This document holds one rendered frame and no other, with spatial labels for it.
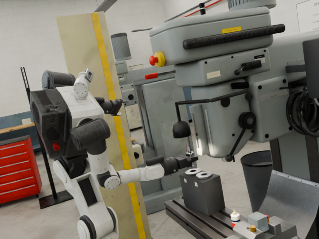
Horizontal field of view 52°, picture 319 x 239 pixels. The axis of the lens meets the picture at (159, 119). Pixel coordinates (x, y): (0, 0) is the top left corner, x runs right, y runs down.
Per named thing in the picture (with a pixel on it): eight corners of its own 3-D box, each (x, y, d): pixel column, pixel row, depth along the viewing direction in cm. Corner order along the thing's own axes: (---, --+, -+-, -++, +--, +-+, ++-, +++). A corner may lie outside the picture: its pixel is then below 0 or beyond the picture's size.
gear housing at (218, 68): (204, 86, 122) (199, 59, 121) (175, 87, 145) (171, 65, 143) (273, 70, 135) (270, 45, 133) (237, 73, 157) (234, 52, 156)
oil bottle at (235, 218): (236, 234, 149) (233, 212, 147) (231, 231, 152) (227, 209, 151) (244, 231, 150) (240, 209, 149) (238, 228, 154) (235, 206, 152)
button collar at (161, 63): (161, 67, 125) (158, 51, 124) (155, 68, 131) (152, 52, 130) (166, 66, 126) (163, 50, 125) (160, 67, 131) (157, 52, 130)
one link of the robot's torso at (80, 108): (45, 178, 151) (47, 116, 132) (26, 133, 173) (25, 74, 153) (104, 164, 167) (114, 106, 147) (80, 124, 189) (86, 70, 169)
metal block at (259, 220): (259, 234, 130) (257, 220, 130) (248, 229, 136) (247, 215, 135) (268, 229, 133) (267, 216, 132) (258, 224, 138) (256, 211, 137)
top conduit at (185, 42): (187, 49, 114) (186, 39, 113) (182, 50, 118) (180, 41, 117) (286, 31, 130) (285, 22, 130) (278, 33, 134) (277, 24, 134)
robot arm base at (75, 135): (82, 157, 138) (75, 133, 133) (71, 147, 148) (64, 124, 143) (114, 143, 145) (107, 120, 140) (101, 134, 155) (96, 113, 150)
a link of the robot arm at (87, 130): (86, 160, 142) (80, 135, 134) (78, 149, 148) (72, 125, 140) (110, 149, 147) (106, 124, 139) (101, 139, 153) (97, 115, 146)
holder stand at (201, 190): (208, 216, 171) (201, 180, 168) (184, 205, 190) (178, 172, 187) (225, 207, 177) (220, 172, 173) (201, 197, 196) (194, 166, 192)
